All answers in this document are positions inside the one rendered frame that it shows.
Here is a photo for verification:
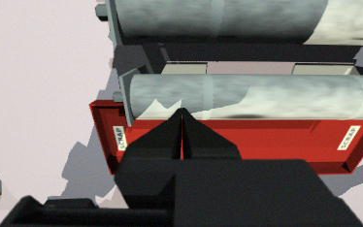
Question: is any red scrap tray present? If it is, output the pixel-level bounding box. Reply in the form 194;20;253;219
89;100;363;176

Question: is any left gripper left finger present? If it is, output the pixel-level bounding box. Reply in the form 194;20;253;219
120;108;182;161

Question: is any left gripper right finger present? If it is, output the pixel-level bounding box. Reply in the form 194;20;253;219
181;108;242;159

